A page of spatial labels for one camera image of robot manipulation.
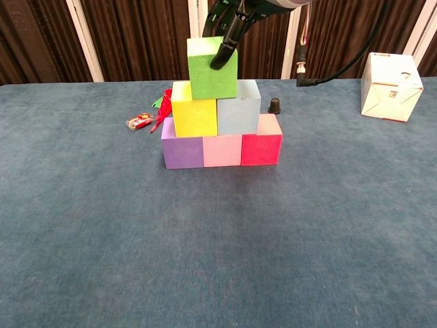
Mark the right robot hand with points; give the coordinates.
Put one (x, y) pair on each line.
(239, 17)

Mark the green foam cube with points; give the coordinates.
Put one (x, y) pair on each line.
(211, 78)

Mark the light blue foam cube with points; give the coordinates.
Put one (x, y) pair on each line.
(237, 116)

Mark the yellow foam cube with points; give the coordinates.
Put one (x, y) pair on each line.
(193, 118)

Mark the pink foam cube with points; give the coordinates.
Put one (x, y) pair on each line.
(222, 150)

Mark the red foam cube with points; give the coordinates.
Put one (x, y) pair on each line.
(261, 150)

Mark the purple foam cube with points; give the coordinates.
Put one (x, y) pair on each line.
(182, 152)

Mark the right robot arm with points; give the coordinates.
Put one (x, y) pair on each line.
(293, 2)

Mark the black bottle cap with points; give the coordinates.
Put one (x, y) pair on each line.
(274, 106)

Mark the dark brown curtain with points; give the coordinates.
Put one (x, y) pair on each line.
(143, 34)

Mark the green paper packet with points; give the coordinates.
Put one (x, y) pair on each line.
(157, 102)

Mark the red feather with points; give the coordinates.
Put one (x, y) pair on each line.
(163, 112)

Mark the red candy wrapper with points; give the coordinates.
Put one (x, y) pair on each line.
(138, 121)

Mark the white carton box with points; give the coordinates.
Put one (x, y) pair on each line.
(389, 89)

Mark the teal felt table cover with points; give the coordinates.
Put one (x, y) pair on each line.
(205, 273)

